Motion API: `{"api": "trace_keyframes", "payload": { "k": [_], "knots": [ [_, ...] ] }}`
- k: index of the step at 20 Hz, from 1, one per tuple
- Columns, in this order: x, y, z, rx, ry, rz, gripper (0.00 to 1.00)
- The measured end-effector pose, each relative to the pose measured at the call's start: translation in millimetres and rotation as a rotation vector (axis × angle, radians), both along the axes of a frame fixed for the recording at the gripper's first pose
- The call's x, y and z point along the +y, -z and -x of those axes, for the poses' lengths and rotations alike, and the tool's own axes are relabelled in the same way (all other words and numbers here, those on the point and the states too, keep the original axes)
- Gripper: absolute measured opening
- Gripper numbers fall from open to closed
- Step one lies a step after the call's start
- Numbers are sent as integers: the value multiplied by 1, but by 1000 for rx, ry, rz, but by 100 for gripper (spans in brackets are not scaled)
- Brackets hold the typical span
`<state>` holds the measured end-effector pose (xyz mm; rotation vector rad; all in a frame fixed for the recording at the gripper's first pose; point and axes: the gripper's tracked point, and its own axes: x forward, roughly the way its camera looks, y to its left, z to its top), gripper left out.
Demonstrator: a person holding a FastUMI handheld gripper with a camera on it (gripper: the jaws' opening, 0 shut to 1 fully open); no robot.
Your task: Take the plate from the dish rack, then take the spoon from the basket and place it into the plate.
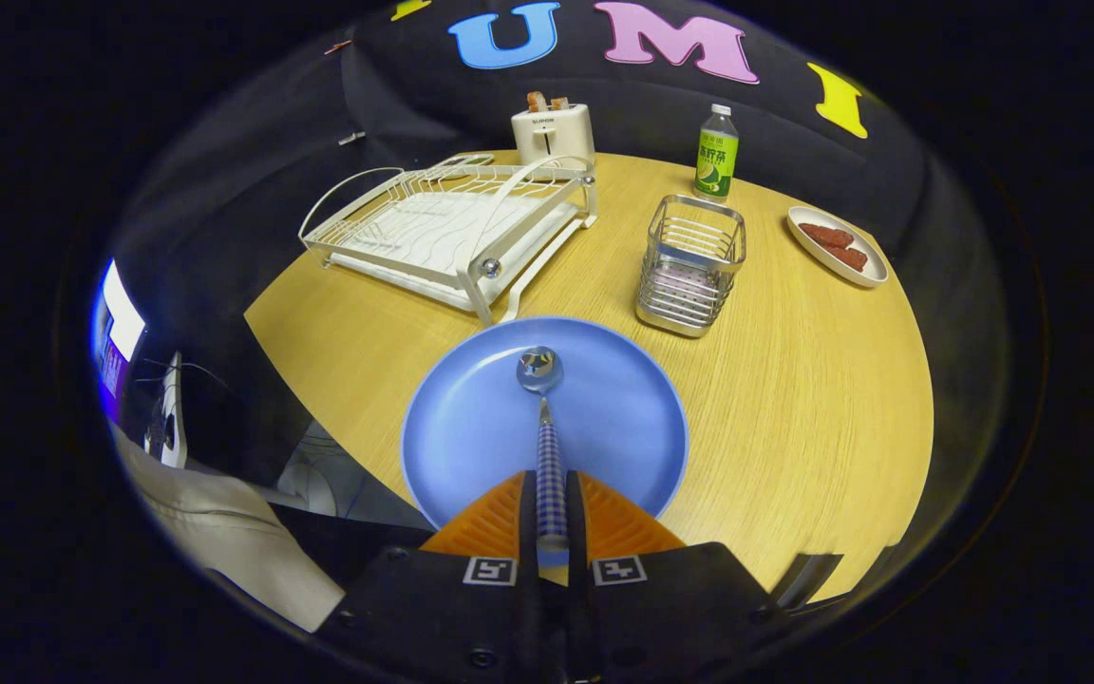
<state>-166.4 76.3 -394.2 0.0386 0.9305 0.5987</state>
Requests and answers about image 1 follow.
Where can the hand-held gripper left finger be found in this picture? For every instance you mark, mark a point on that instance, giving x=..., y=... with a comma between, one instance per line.
x=528, y=532

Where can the silver cloth clip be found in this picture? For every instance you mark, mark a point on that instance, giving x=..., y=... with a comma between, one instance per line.
x=352, y=138

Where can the black chair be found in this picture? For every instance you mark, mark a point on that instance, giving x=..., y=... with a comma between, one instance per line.
x=808, y=575

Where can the white device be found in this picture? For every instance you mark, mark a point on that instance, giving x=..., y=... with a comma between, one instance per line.
x=172, y=418

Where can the white oval dish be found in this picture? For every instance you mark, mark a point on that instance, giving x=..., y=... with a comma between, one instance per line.
x=865, y=275

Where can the white divided snack tray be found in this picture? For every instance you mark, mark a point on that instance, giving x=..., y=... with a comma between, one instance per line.
x=476, y=158

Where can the white toaster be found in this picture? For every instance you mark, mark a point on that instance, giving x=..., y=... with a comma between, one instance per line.
x=552, y=138

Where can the blue plate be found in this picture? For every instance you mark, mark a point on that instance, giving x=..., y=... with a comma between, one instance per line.
x=471, y=418

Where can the red sausage piece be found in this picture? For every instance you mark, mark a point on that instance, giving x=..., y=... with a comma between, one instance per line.
x=827, y=235
x=849, y=257

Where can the person's beige trousers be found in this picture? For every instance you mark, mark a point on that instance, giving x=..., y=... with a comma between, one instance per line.
x=224, y=532

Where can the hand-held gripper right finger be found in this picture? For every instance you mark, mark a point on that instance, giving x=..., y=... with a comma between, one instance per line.
x=575, y=532

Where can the lit monitor screen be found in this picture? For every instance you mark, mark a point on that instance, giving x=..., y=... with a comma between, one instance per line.
x=122, y=323

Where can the green label drink bottle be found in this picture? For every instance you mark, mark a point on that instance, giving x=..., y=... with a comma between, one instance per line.
x=716, y=166

